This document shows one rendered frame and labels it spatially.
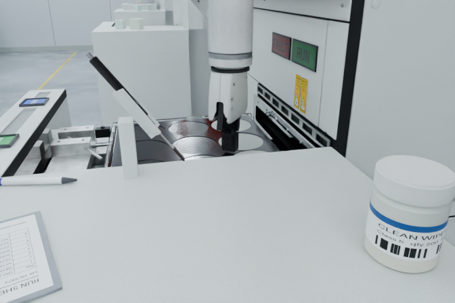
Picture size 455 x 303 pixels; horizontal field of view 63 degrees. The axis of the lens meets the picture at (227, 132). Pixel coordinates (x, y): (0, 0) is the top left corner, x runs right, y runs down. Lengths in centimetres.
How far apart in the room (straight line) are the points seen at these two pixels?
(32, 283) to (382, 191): 33
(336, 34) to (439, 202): 36
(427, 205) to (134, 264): 28
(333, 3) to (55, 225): 52
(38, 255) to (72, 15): 842
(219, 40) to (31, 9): 831
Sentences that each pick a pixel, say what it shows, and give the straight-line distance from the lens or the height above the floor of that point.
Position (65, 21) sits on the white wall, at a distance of 881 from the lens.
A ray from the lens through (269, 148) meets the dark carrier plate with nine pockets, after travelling 81.
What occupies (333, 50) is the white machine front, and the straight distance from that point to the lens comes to 66.
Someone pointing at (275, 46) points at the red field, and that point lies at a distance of 91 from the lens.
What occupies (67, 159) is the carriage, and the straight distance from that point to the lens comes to 87.
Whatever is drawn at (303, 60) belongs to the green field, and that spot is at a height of 109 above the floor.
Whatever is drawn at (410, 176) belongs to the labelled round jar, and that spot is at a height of 106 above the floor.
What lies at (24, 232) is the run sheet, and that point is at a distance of 48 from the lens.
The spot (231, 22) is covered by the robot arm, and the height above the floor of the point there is 117.
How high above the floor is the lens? 122
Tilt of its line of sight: 21 degrees down
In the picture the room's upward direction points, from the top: straight up
